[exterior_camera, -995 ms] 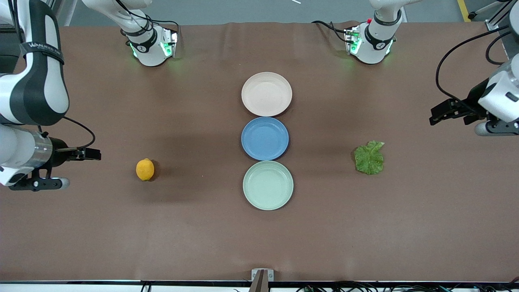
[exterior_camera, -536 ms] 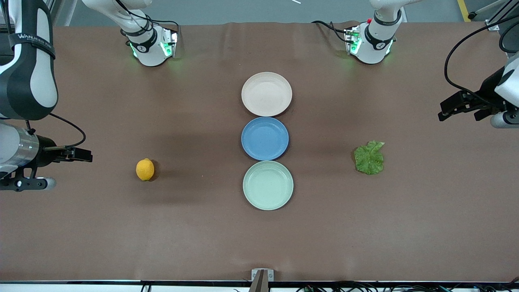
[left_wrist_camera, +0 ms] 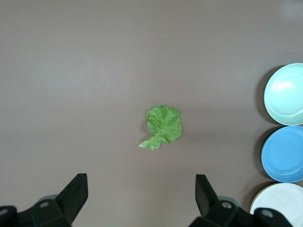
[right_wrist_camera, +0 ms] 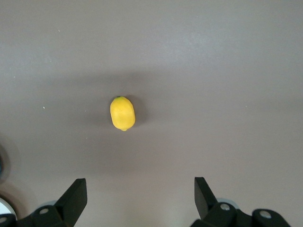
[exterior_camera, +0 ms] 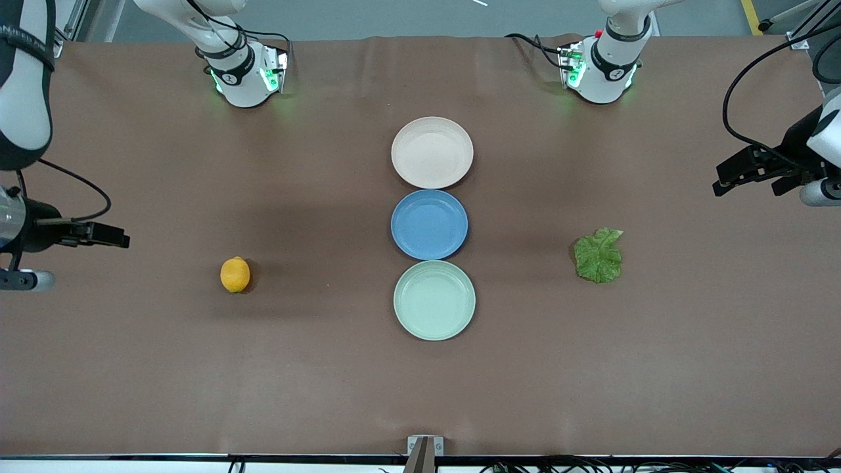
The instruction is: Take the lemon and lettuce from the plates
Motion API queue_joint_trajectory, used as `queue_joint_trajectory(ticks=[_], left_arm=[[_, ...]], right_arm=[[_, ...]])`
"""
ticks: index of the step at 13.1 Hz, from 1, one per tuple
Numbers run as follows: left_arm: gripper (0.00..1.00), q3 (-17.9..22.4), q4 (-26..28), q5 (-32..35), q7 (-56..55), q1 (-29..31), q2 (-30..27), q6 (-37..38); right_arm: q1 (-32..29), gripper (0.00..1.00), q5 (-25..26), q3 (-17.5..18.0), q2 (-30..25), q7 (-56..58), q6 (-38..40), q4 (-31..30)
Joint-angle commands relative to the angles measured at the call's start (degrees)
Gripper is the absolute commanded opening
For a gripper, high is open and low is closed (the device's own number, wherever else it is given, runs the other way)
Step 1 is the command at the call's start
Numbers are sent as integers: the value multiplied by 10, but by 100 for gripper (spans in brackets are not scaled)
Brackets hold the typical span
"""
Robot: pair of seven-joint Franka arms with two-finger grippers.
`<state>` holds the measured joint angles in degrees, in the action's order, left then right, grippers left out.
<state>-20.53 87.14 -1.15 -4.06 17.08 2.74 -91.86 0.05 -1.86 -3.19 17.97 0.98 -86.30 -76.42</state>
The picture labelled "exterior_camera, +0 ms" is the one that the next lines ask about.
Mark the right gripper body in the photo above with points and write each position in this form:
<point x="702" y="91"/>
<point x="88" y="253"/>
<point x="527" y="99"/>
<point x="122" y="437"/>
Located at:
<point x="41" y="226"/>

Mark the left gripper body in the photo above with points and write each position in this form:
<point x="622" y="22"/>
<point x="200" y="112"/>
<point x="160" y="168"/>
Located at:
<point x="794" y="146"/>

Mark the yellow lemon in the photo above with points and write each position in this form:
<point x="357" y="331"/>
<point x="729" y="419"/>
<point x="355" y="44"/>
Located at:
<point x="235" y="274"/>

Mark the green lettuce leaf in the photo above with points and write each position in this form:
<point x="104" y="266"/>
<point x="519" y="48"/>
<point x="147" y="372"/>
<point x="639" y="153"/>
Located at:
<point x="598" y="257"/>

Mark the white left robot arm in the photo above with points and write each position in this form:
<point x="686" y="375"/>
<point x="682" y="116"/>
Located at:
<point x="604" y="79"/>

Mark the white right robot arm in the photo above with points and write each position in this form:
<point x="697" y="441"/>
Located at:
<point x="243" y="85"/>

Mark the yellow floor tape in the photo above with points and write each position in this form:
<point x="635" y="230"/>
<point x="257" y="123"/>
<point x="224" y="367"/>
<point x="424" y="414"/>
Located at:
<point x="750" y="16"/>

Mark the brown table cover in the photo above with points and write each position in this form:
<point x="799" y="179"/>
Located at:
<point x="197" y="361"/>

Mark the beige round plate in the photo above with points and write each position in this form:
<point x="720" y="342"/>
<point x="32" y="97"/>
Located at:
<point x="431" y="152"/>

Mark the blue round plate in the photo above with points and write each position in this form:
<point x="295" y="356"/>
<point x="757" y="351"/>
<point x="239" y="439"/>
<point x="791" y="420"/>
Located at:
<point x="429" y="225"/>

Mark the pale green round plate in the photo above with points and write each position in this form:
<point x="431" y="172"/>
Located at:
<point x="434" y="300"/>

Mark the aluminium frame profile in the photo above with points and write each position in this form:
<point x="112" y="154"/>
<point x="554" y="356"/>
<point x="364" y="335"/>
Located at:
<point x="797" y="41"/>

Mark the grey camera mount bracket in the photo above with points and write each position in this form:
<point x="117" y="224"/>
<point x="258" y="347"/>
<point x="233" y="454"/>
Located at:
<point x="424" y="450"/>

